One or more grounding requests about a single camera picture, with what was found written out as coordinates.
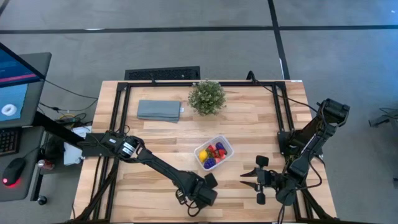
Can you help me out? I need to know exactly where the black keyboard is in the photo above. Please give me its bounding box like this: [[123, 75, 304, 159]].
[[0, 127, 20, 157]]

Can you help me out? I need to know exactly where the grey computer desk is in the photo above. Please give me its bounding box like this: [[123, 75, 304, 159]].
[[0, 126, 46, 202]]

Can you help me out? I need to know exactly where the black metal table frame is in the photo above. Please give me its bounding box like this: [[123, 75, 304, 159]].
[[71, 80, 340, 223]]

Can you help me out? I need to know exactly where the computer monitor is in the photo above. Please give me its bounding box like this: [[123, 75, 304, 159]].
[[0, 42, 52, 129]]

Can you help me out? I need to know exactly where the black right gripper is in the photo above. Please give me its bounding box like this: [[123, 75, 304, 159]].
[[239, 155, 278, 205]]

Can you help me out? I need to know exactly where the black computer mouse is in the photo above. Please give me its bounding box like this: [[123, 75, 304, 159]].
[[2, 157, 27, 187]]

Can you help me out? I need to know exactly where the green potted plant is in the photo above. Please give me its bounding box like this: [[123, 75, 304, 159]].
[[187, 80, 227, 116]]

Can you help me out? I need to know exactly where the black cable with plug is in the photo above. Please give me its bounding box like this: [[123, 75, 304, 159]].
[[246, 70, 321, 113]]

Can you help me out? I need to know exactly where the grey equipment stand leg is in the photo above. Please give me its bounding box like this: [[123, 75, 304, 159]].
[[368, 107, 398, 128]]

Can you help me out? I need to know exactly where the grey folded cloth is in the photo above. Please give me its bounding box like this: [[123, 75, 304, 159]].
[[137, 99, 185, 124]]

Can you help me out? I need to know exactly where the black floor grate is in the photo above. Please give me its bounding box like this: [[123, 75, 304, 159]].
[[124, 65, 201, 81]]

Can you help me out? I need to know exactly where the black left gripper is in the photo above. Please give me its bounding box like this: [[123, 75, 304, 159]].
[[182, 172, 218, 208]]

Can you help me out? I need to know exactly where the white crumpled cloth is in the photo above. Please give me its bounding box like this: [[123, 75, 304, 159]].
[[63, 142, 85, 167]]

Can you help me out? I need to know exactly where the red soda can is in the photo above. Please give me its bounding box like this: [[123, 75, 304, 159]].
[[37, 159, 55, 171]]

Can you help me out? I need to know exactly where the clear plastic tupperware container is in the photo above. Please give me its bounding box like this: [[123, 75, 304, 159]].
[[193, 134, 234, 171]]

